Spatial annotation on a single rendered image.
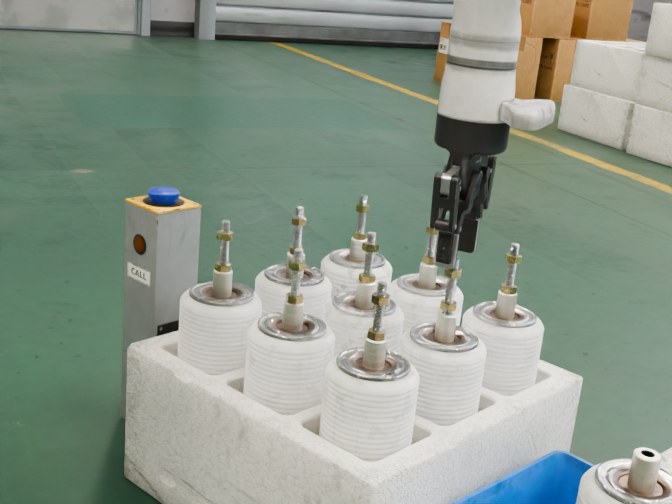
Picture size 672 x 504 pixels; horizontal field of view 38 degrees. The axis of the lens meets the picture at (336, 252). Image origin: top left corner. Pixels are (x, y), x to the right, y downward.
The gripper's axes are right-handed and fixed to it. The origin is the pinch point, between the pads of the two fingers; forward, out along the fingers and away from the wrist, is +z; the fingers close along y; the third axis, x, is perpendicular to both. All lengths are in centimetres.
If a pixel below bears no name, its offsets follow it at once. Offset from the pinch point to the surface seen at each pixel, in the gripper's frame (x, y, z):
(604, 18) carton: -57, -392, -5
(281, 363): -13.5, 12.1, 12.8
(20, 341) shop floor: -73, -15, 36
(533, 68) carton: -80, -361, 20
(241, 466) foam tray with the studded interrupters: -15.6, 15.4, 24.1
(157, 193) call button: -40.8, -3.7, 2.7
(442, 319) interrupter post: -0.1, 1.1, 8.0
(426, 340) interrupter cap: -1.2, 2.5, 10.2
